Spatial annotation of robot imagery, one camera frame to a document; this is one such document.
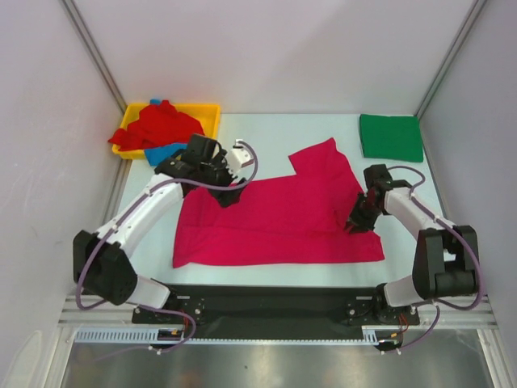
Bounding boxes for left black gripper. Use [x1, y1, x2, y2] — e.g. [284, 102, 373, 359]
[199, 150, 246, 208]

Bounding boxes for magenta t shirt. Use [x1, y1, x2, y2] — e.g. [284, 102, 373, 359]
[172, 138, 385, 268]

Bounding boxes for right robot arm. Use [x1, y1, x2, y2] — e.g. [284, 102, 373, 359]
[345, 164, 485, 324]

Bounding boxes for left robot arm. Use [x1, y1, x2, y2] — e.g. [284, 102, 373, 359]
[73, 134, 259, 323]

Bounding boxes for yellow plastic bin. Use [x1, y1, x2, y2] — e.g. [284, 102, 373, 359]
[111, 101, 221, 159]

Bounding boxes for blue t shirt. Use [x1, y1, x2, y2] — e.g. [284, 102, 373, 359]
[145, 99, 191, 166]

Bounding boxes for red t shirt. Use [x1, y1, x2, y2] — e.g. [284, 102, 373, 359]
[108, 100, 204, 152]

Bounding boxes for folded green t shirt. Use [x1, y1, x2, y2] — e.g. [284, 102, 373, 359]
[359, 114, 424, 162]

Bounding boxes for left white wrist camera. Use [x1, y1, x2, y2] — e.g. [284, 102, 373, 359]
[225, 139, 255, 174]

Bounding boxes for slotted cable duct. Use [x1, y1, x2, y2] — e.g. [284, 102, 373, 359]
[74, 327, 394, 347]

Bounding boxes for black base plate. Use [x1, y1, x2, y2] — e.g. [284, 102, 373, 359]
[131, 285, 424, 340]

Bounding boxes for aluminium frame rail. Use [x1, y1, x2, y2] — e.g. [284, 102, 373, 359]
[58, 296, 498, 330]

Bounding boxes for left corner aluminium post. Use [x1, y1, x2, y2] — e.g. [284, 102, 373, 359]
[59, 0, 127, 113]

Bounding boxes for corner aluminium post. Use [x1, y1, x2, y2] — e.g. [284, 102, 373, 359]
[59, 0, 127, 113]
[414, 0, 489, 119]

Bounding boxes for right corner aluminium post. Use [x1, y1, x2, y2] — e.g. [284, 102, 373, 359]
[414, 0, 489, 119]

